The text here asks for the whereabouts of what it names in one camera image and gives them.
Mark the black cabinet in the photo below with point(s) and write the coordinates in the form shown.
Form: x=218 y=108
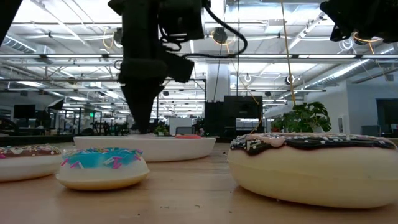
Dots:
x=242 y=107

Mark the white panel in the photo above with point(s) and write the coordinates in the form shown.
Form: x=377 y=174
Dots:
x=180 y=123

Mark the green potted plant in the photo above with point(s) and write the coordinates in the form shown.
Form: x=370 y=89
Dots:
x=304 y=119

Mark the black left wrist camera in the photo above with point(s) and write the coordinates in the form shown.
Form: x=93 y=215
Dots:
x=183 y=18

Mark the black station frame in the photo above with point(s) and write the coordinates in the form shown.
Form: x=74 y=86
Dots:
x=199 y=80

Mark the black metal table frame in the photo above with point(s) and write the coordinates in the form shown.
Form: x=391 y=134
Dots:
x=31 y=140

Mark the silver ceiling duct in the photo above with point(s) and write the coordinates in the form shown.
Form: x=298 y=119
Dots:
x=342 y=73

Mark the large chocolate iced donut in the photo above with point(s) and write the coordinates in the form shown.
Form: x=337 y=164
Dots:
x=311 y=174

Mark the black monitor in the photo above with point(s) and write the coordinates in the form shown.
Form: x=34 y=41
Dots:
x=24 y=111

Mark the small red iced donut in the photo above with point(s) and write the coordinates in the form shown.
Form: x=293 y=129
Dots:
x=188 y=136

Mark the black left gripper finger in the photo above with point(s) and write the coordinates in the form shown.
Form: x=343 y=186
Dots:
x=141 y=105

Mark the dark wall window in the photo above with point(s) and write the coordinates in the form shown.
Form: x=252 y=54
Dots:
x=387 y=112

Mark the small chocolate iced donut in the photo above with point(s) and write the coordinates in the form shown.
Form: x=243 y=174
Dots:
x=28 y=165

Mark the small blue iced donut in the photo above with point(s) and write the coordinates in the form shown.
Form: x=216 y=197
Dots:
x=102 y=174

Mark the white round plate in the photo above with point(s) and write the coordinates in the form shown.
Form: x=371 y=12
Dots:
x=174 y=149

